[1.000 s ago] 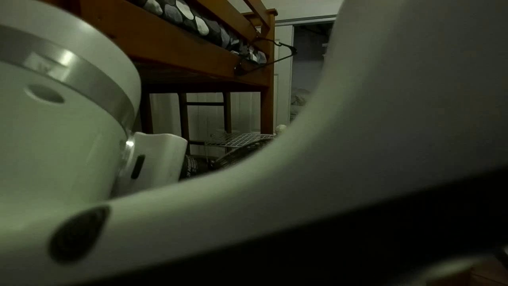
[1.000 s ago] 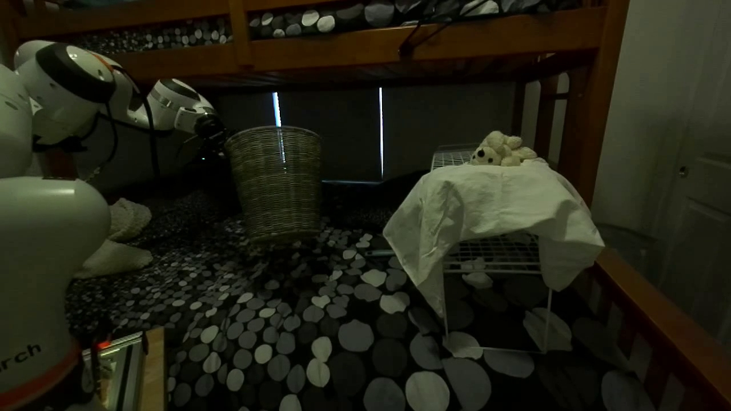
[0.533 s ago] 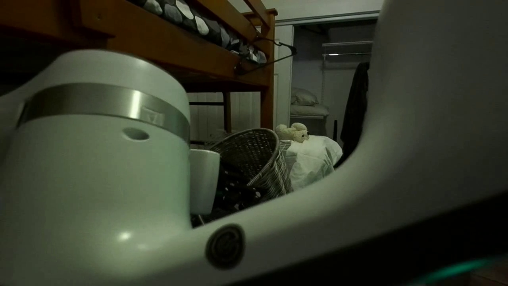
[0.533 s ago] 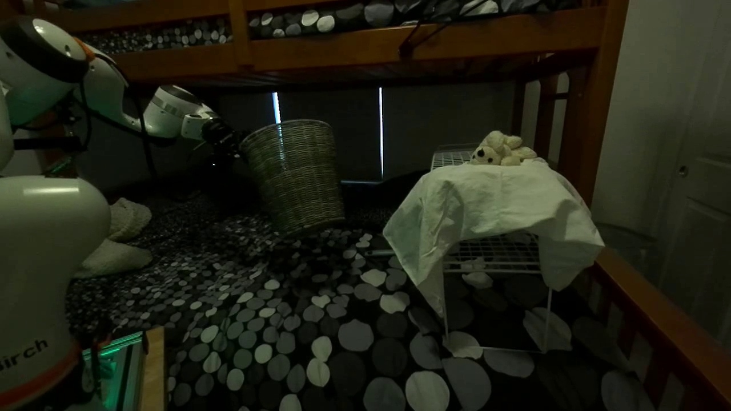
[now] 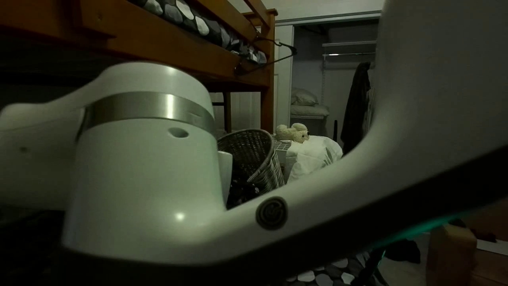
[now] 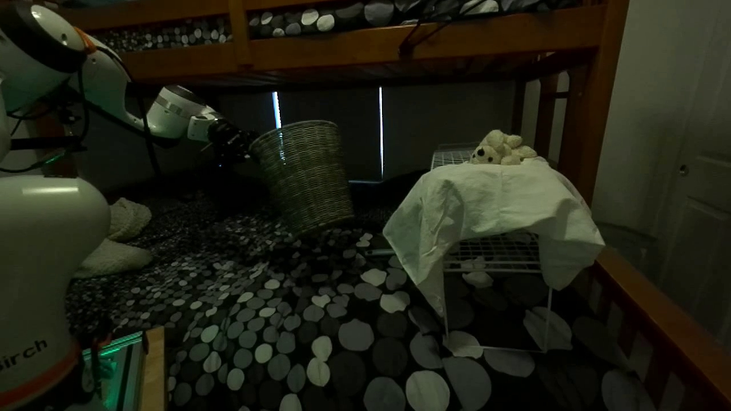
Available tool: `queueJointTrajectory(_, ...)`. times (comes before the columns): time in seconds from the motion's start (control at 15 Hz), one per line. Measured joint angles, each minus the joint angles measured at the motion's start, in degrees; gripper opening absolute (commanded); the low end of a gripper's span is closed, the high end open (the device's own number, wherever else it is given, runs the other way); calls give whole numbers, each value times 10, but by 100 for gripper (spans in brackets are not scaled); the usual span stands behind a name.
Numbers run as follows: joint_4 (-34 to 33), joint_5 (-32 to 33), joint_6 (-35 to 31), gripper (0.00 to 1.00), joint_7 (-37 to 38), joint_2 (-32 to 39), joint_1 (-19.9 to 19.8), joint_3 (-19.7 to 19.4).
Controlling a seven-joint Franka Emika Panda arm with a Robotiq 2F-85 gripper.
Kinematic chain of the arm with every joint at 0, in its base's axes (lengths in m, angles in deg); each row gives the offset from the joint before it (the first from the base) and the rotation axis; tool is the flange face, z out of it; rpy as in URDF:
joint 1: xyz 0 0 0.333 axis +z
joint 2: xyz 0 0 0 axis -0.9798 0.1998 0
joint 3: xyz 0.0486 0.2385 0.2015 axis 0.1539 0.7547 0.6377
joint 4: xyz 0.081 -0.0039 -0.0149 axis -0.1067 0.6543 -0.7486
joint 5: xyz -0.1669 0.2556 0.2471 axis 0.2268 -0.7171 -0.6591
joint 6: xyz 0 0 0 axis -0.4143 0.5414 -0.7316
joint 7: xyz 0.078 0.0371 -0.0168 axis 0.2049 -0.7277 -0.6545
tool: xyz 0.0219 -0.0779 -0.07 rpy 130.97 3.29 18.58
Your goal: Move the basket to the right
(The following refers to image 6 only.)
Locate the dotted bunk mattress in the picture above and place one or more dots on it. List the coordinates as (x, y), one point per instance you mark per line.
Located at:
(320, 20)

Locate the cream knitted blanket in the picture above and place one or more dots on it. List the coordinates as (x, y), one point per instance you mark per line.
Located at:
(117, 257)

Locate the wooden bunk bed frame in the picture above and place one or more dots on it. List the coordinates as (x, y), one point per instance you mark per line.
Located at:
(400, 40)

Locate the white door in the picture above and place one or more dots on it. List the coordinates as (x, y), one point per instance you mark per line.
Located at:
(702, 200)

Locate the cream plush toy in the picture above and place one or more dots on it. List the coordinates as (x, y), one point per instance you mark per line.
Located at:
(502, 149)

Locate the dark window blind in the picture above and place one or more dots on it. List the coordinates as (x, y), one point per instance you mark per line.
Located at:
(434, 125)

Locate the white cloth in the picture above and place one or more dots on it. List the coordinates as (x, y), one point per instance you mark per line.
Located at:
(491, 200)

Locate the woven wicker basket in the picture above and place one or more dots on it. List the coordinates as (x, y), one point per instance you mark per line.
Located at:
(305, 177)

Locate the black dotted bedspread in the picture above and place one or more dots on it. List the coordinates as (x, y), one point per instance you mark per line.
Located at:
(285, 319)

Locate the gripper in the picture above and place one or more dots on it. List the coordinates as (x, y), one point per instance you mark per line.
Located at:
(229, 140)

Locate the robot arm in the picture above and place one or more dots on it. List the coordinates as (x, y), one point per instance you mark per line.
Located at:
(45, 240)

